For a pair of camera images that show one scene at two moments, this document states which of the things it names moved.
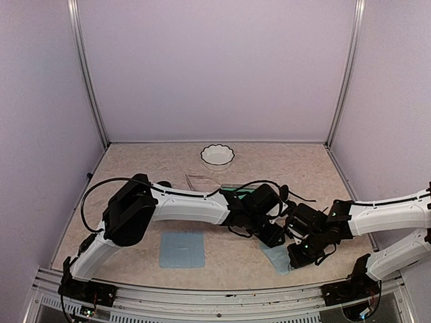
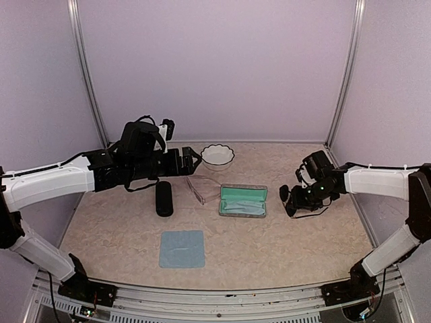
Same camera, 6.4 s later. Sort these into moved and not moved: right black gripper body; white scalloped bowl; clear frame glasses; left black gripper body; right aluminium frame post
Moved: right black gripper body; left black gripper body
Not moved: white scalloped bowl; right aluminium frame post; clear frame glasses
